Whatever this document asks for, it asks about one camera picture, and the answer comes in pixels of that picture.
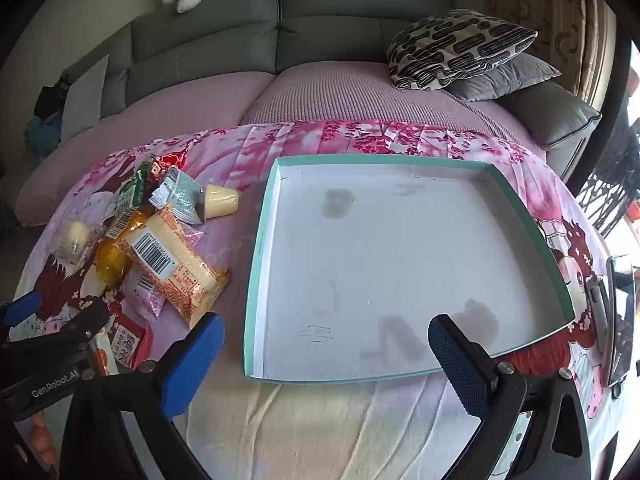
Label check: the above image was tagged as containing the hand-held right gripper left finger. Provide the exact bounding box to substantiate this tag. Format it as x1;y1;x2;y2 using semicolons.
60;312;226;480

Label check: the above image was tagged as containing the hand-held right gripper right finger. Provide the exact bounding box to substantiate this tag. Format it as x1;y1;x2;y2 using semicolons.
429;314;593;480

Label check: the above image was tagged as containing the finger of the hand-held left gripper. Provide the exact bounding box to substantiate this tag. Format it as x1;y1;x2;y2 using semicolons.
5;300;110;361
0;291;45;328

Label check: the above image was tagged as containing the white snack packet orange print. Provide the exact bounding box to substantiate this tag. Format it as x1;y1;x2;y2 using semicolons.
90;332;121;378

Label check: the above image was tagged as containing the red and white snack packet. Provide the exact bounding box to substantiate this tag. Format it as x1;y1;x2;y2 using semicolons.
107;302;156;371

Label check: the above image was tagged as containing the pink snack packet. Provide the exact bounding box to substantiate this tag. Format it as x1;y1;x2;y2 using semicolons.
122;270;166;318

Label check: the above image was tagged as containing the orange jelly packet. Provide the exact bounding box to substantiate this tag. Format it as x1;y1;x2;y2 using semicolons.
95;207;151;286

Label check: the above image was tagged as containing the clear pale bun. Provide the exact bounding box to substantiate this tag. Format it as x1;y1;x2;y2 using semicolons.
55;217;98;266

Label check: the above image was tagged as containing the teal-edged white box tray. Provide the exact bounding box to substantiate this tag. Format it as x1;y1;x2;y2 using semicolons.
243;154;576;386

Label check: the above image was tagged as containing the green biscuit packet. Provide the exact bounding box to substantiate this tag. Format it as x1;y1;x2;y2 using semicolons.
116;172;151;221

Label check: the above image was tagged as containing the yellow pudding cup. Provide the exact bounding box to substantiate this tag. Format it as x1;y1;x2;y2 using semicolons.
197;184;241;221

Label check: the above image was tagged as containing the small green snack packet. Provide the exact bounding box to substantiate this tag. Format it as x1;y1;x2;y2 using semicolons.
137;159;161;196

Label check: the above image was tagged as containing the green and white snack packet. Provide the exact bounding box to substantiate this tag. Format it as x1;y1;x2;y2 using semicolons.
150;167;206;223

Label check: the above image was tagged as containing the pink printed blanket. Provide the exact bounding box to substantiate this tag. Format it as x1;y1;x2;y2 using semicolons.
10;120;640;480

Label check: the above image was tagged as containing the phone on stand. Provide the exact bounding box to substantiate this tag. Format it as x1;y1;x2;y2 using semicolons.
585;255;640;388

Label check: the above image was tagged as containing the blue cloth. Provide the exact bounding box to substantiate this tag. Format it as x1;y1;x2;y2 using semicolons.
25;115;63;153

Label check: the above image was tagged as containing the dark bag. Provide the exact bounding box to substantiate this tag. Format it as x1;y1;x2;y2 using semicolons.
32;75;71;121

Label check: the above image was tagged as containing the black metal railing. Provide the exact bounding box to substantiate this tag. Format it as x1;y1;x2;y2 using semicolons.
575;165;640;238

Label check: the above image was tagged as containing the grey pillow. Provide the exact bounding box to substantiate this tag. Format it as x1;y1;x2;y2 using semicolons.
445;52;563;103

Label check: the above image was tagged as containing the pink sofa cover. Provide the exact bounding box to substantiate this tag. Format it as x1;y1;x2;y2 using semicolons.
15;60;546;226

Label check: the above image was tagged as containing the black and white patterned pillow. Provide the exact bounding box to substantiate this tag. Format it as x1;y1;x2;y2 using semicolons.
387;9;538;91

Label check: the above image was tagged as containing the grey sofa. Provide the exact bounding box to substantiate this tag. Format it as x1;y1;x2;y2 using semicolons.
0;0;603;211

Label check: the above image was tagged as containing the beige patterned curtain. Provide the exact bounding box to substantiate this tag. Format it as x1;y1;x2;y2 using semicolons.
485;0;621;106

